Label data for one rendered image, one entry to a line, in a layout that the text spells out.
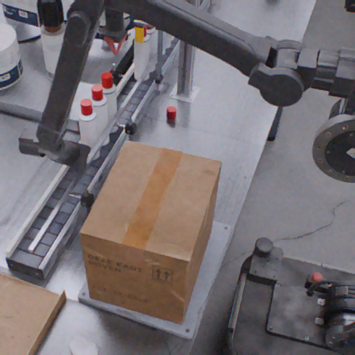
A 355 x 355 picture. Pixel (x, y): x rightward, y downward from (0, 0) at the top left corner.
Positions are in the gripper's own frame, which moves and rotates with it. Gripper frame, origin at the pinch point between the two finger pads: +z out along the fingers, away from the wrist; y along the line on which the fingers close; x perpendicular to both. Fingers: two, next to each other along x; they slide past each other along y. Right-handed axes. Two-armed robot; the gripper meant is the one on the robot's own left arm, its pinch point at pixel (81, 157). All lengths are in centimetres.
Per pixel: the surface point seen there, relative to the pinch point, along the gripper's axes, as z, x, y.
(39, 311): -20.3, 40.2, -8.1
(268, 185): 135, -15, -48
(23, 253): -16.5, 28.5, 1.9
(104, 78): 0.5, -23.5, -0.3
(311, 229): 122, 1, -73
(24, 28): 42, -43, 53
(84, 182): 1.9, 6.7, -2.3
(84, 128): -2.8, -7.9, 0.3
